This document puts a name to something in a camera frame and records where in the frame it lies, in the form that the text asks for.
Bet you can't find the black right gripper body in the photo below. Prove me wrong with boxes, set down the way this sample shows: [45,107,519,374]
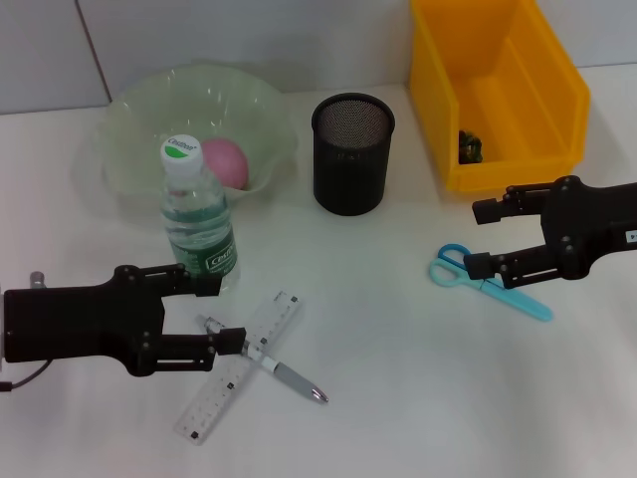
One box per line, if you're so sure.
[541,175,637,280]

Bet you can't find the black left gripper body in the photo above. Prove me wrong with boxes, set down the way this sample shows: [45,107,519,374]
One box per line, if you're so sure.
[2,265,168,377]

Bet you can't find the clear green-label water bottle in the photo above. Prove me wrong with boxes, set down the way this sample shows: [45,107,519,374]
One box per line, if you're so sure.
[159,133,240,296]

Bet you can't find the green plastic wrapper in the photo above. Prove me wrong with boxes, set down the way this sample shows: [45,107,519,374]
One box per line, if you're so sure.
[457,128,485,165]

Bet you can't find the pink toy peach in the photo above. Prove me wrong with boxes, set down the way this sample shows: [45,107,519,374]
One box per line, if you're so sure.
[200,138,250,191]

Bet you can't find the transparent plastic ruler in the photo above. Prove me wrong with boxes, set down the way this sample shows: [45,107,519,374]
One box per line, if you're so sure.
[173,289,305,446]

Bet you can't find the blue scissors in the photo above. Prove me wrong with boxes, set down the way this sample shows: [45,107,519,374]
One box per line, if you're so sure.
[428,243,555,323]

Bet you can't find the grey grip ballpoint pen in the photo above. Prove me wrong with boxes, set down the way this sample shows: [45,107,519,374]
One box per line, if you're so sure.
[197,313,330,405]

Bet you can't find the black mesh pen holder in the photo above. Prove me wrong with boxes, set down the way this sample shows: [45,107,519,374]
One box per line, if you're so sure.
[311,92,396,217]

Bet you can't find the translucent green fruit plate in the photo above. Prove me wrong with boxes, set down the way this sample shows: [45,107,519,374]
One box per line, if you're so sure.
[74,62,301,218]

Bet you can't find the yellow plastic bin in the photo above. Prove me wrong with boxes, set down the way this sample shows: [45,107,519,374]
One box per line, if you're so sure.
[408,0,592,195]

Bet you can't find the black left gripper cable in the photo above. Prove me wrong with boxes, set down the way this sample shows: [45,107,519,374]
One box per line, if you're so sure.
[0,360,54,393]

